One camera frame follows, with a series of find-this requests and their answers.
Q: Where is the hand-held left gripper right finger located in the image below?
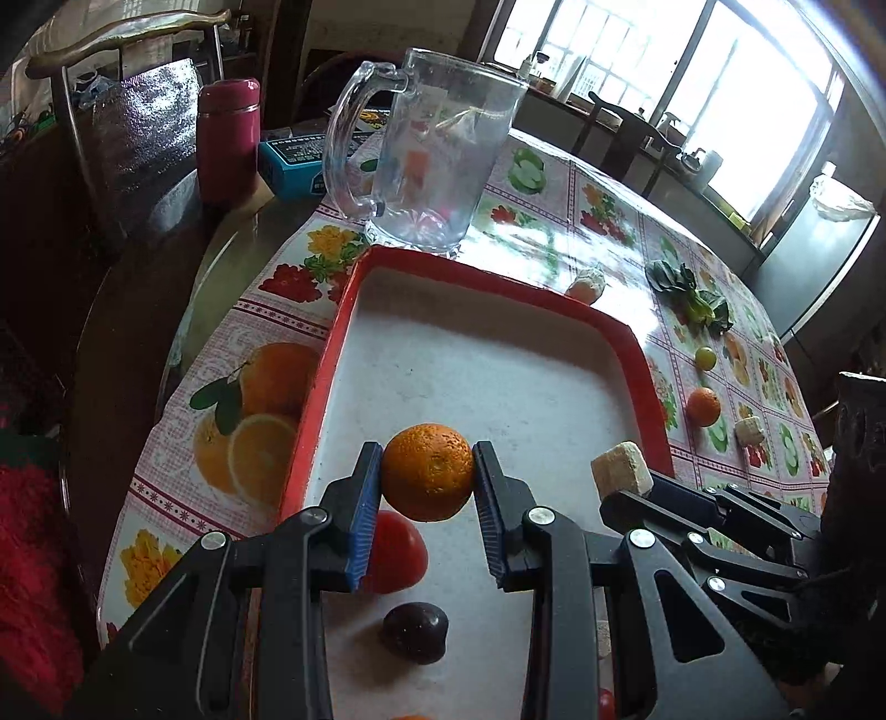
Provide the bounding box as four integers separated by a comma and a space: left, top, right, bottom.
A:
471, 439, 790, 720

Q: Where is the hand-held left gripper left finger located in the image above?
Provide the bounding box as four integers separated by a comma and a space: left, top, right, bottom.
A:
65, 441, 385, 720

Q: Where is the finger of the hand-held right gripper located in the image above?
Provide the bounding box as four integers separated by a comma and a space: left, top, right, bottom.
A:
599, 488, 822, 632
651, 475, 823, 556

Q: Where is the small orange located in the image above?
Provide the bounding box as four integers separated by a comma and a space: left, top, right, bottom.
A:
685, 386, 723, 429
380, 423, 477, 522

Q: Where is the dark purple plum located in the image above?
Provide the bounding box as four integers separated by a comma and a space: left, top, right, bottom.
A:
381, 601, 450, 666

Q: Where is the red rimmed white tray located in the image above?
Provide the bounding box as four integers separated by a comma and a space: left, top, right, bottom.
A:
277, 245, 677, 720

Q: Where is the green leafy vegetable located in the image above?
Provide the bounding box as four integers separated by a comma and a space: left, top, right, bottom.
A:
645, 259, 735, 335

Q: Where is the white garlic bulb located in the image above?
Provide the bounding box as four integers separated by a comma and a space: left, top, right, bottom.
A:
565, 268, 607, 306

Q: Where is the grey refrigerator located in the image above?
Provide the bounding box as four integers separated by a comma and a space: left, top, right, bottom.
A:
746, 192, 882, 342

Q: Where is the white plastic bag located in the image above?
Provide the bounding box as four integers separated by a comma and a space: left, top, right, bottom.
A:
810, 162, 877, 223

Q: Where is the red cloth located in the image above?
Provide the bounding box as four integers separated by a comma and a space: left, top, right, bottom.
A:
0, 402, 106, 716

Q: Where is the white tall cup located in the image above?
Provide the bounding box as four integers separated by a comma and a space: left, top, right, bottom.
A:
695, 150, 725, 196

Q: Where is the blue cardboard box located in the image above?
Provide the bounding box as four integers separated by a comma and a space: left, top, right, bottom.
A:
258, 131, 376, 202

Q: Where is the clear glass pitcher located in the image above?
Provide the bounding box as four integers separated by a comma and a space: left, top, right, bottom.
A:
322, 47, 531, 261

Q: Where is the pink thermos bottle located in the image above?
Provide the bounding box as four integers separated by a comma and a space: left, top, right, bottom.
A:
197, 78, 262, 210

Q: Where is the dark wooden chair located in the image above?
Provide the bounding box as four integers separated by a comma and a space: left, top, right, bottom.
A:
571, 90, 683, 199

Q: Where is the gold framed chair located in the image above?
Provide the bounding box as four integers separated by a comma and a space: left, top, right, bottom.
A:
25, 8, 234, 257

